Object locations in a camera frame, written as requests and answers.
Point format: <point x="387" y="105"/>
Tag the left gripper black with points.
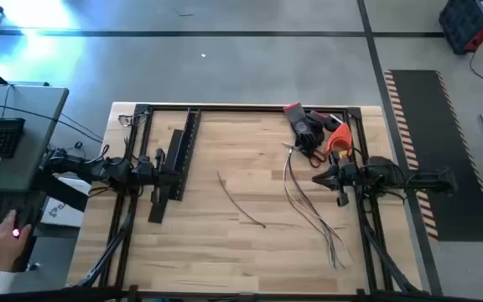
<point x="147" y="174"/>

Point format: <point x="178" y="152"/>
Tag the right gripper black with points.
<point x="350" y="176"/>

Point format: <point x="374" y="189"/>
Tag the black duct cover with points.
<point x="173" y="147"/>

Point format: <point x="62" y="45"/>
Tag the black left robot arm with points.
<point x="99" y="170"/>

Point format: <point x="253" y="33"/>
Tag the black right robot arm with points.
<point x="392" y="176"/>

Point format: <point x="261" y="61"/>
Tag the red and white box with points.
<point x="344" y="134"/>

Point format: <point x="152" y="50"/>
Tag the grey glove with red cuff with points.
<point x="302" y="126"/>
<point x="318" y="126"/>

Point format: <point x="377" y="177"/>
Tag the black tape roll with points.
<point x="327" y="121"/>

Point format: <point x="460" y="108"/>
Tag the black slanted flat bar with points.
<point x="69" y="197"/>

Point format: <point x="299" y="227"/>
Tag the white cardboard box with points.
<point x="61" y="214"/>

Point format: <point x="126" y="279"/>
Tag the black striped floor mat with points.
<point x="468" y="126"/>

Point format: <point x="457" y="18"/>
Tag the black computer mouse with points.
<point x="27" y="218"/>

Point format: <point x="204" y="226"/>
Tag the grey desk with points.
<point x="36" y="109"/>

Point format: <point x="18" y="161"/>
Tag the person's hand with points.
<point x="4" y="247"/>

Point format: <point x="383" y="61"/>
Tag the black and red toolbox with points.
<point x="468" y="21"/>

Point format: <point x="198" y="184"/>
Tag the black aluminium table frame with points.
<point x="245" y="108"/>

